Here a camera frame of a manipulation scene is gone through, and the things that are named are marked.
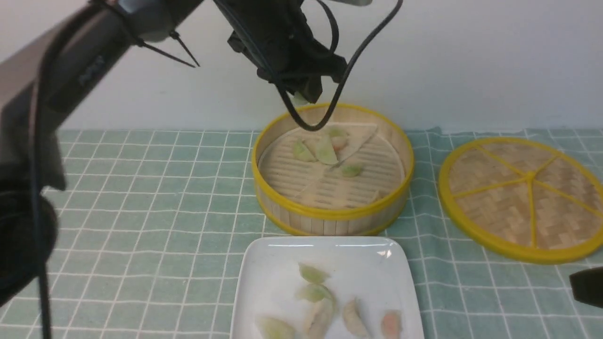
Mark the pale dumpling on plate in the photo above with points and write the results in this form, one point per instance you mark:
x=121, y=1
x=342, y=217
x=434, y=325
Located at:
x=352, y=320
x=318, y=320

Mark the pale dumpling centre on plate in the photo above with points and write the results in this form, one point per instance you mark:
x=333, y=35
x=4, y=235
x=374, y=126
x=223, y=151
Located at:
x=318, y=320

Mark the bamboo steamer basket yellow rim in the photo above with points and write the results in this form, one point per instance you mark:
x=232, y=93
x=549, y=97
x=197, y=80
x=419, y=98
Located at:
x=310, y=198

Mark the green dumpling bottom left plate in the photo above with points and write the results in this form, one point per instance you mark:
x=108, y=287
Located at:
x=274, y=328

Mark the green checkered tablecloth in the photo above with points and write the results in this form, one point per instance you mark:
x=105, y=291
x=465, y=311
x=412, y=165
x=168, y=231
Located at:
x=154, y=225

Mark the pale dumpling right on plate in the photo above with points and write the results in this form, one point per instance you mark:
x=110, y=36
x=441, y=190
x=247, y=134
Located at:
x=352, y=320

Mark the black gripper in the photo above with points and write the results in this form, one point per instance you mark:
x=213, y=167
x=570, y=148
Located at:
x=275, y=36

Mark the pink dumpling on plate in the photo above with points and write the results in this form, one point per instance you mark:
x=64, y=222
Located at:
x=391, y=324

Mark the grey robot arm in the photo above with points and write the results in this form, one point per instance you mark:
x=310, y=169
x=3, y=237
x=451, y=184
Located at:
x=44, y=82

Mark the woven bamboo steamer lid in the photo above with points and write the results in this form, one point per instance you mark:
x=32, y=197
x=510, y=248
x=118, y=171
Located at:
x=523, y=199

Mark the white square plate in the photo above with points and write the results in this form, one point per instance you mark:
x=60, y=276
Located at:
x=372, y=270

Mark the green dumpling top on plate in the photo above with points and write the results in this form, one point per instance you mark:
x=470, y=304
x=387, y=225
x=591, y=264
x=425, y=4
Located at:
x=312, y=275

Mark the green dumpling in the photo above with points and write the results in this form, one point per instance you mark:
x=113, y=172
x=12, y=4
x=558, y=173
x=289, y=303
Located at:
x=301, y=152
x=324, y=151
x=312, y=275
x=351, y=170
x=298, y=99
x=316, y=292

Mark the pink dumpling in steamer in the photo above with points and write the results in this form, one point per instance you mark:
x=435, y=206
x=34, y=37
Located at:
x=338, y=138

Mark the black object right edge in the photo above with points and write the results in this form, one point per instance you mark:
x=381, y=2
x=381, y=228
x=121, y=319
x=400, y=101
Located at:
x=587, y=286

